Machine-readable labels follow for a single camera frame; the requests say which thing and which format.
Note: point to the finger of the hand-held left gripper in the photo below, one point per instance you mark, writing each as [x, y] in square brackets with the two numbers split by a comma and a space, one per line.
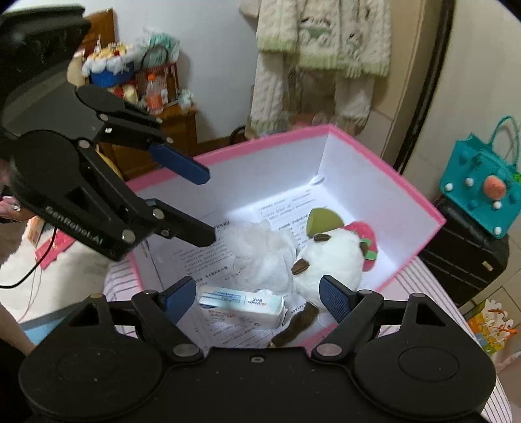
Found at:
[191, 230]
[183, 166]

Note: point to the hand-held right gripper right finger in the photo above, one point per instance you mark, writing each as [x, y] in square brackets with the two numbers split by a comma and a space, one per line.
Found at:
[333, 299]

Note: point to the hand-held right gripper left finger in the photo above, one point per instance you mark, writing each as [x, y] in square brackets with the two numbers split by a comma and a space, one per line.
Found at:
[179, 300]

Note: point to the white plush toy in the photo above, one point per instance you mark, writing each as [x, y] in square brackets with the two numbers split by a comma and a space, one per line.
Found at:
[329, 260]

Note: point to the blue white tissue packet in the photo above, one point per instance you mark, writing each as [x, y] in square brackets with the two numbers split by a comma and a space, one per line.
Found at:
[244, 305]

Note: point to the strawberry plush toy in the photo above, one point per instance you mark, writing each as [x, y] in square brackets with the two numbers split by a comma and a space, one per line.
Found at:
[364, 234]

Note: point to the white mesh bath pouf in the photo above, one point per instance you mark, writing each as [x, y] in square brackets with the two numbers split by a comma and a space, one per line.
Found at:
[260, 260]

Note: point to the green plush toy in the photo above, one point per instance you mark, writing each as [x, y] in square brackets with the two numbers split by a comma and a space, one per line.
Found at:
[321, 219]

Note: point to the pink cardboard box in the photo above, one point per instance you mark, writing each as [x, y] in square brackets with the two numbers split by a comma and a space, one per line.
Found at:
[358, 171]

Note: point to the person's left forearm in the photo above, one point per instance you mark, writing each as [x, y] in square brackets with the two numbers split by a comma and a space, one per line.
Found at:
[10, 240]

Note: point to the person's left hand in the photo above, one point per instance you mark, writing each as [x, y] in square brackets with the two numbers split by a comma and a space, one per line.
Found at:
[10, 208]

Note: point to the wooden cabinet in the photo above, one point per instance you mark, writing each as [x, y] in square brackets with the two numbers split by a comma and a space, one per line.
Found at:
[179, 126]

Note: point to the striped tablecloth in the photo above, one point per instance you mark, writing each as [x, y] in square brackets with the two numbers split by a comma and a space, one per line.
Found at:
[407, 284]

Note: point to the orange drink bottle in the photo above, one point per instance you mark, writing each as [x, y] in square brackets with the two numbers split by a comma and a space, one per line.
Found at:
[154, 95]

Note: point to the red paper sheet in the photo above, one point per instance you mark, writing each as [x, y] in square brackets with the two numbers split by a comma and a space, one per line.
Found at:
[53, 250]

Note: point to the printed paper sheet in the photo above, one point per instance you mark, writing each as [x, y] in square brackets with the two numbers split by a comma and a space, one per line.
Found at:
[281, 203]

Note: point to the blue white plush cake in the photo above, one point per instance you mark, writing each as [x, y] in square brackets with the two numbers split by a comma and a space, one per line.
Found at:
[110, 65]

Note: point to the black suitcase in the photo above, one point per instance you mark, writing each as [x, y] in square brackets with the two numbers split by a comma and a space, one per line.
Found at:
[464, 260]

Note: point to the colorful printed gift bag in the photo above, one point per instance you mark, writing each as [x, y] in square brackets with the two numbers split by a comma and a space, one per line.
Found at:
[492, 329]

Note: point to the teal felt handbag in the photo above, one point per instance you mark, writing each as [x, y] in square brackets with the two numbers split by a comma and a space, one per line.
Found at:
[468, 171]

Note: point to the cream fuzzy cardigan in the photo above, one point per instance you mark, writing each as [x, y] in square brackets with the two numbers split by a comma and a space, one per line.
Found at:
[321, 32]

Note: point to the black tall pole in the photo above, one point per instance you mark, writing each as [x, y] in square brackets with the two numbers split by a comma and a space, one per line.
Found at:
[431, 81]

